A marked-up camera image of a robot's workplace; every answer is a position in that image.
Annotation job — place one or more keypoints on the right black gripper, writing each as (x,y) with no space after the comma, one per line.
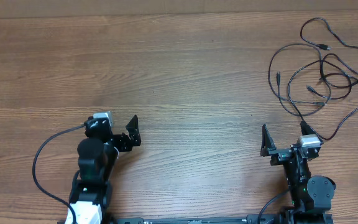
(286,154)

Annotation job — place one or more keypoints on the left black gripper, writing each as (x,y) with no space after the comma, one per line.
(125,145)

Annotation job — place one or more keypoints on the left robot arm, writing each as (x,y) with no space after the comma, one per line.
(91,190)

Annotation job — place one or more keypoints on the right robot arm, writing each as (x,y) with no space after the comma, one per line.
(310,195)

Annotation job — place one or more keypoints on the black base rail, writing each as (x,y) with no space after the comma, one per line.
(250,219)

